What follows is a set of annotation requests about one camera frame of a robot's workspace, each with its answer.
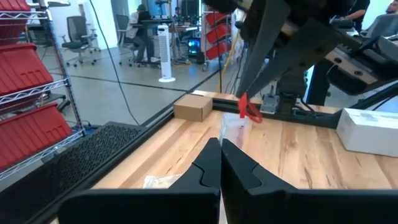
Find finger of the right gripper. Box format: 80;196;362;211
247;18;343;98
235;9;289;97

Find black office chair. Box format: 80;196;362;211
61;15;101;68

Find long taut black cable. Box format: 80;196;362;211
88;0;141;127

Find red rubber band bundle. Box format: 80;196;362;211
238;92;264;124

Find computer tower blue lights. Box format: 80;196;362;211
186;37;202;57

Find black background desk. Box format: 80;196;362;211
136;17;187;68

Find small brown cardboard box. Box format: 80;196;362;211
173;94;214;123

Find background rack red bins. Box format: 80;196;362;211
201;2;238;73

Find white tower fan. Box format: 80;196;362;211
157;24;177;83

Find black perforated floor mat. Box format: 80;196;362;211
0;121;147;224

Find white rectangular box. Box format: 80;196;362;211
335;108;398;158

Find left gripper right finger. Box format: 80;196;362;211
220;139;398;224

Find chrome wire shelving rack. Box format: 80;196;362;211
0;0;86;183

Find yellow floor cable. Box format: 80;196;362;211
219;30;243;94

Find person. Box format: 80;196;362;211
125;3;156;66
340;0;371;30
384;0;398;16

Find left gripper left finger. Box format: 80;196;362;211
58;136;222;224

